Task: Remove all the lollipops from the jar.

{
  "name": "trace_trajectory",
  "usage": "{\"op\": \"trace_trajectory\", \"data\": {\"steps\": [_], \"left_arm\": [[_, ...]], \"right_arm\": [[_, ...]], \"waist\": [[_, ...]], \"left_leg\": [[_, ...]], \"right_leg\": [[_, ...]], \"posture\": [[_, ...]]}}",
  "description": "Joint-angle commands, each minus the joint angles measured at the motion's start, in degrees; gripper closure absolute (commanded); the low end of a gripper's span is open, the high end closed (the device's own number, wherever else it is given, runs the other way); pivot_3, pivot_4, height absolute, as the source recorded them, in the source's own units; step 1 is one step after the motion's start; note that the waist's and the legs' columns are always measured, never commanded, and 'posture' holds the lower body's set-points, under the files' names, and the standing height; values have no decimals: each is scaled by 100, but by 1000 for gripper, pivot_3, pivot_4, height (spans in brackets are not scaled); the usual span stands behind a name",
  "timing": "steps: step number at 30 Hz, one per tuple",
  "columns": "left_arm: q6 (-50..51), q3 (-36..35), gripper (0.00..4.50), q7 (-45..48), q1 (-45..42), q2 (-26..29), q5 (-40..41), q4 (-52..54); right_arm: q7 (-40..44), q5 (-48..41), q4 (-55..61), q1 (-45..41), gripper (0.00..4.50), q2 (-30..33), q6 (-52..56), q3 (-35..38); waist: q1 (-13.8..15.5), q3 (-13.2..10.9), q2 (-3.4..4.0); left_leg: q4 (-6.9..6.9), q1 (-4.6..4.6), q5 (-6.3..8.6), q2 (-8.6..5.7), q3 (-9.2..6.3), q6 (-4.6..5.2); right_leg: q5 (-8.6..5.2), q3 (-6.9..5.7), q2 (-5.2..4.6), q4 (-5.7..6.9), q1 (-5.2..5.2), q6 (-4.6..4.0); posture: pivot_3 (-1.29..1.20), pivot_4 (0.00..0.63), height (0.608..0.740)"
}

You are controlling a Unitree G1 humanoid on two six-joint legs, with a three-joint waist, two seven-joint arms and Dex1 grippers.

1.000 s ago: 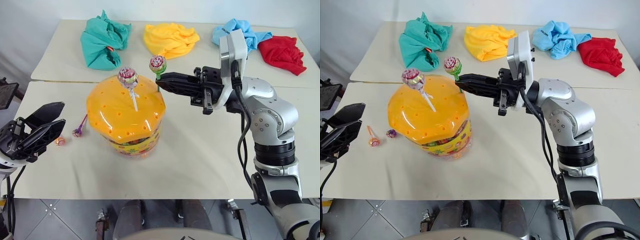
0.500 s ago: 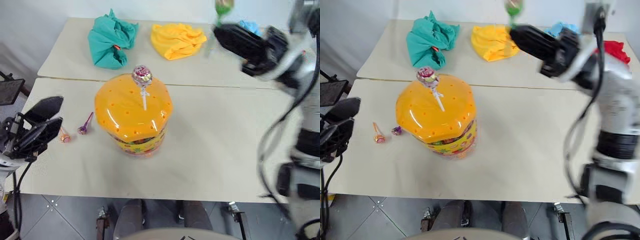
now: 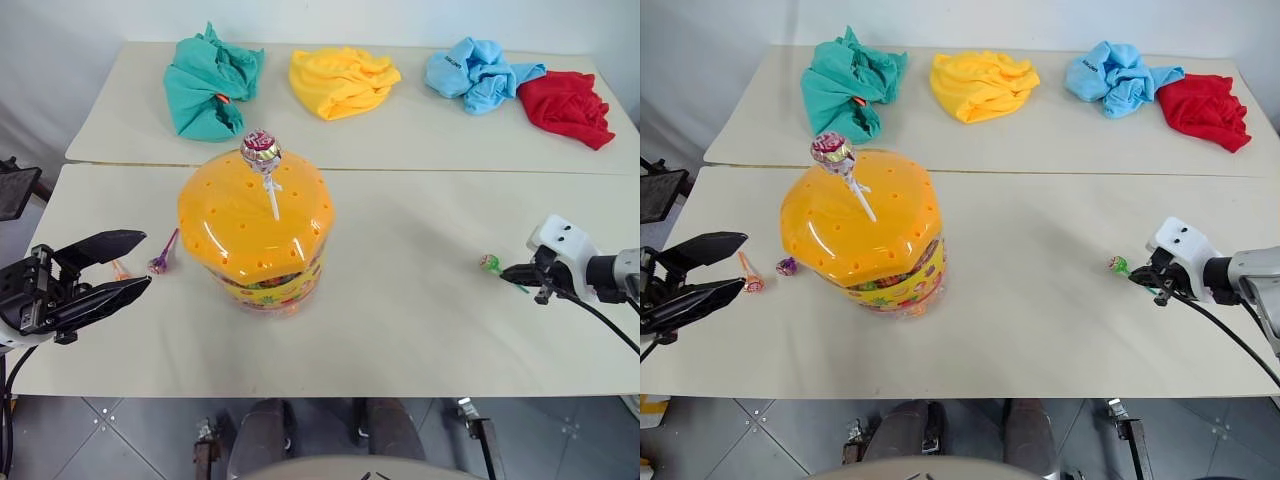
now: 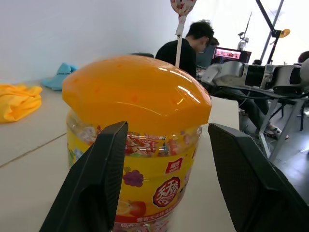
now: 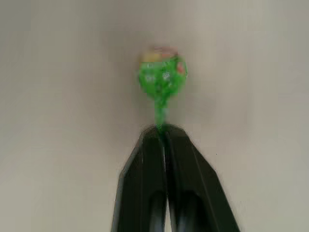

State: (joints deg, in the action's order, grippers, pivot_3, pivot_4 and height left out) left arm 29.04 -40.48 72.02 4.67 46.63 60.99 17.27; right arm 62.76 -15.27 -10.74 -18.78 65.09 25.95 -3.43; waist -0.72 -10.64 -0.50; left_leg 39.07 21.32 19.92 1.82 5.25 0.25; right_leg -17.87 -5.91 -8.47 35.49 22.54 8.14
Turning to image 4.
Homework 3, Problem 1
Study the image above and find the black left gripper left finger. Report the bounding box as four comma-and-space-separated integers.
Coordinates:
39, 121, 129, 232

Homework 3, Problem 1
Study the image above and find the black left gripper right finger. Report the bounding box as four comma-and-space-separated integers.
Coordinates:
208, 123, 309, 232

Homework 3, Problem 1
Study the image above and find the clear jar with yellow label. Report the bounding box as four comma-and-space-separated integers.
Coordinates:
66, 108, 203, 232

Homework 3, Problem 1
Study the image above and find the orange plastic jar lid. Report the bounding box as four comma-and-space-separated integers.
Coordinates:
62, 55, 212, 135

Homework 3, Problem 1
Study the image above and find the yellow cloth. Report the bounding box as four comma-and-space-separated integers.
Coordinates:
0, 83, 43, 124

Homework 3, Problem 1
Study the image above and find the light blue cloth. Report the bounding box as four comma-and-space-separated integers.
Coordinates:
41, 62, 79, 91

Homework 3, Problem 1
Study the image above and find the computer monitor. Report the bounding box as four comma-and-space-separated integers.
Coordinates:
211, 46, 252, 65

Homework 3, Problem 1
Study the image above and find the person's head with dark hair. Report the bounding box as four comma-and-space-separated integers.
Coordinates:
298, 50, 309, 64

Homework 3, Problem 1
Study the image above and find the silver device on pole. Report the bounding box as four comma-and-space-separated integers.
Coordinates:
238, 11, 252, 50

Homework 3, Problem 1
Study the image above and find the person in black shirt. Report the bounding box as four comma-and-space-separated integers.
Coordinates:
155, 19, 289, 141

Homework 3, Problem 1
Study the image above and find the dark-haired person behind monitor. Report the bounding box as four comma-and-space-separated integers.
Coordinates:
205, 37, 221, 53

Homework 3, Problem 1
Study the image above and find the black tripod stand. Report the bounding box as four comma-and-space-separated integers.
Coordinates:
255, 0, 290, 64

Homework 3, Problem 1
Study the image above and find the white-wrapped lollipop with white stick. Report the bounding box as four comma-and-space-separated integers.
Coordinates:
170, 0, 196, 68

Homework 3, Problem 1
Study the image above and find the grey metal table frame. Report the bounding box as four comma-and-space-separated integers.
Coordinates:
258, 95, 309, 163

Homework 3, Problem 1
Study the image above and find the black cable bundle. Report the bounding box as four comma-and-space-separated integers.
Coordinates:
212, 85, 309, 100

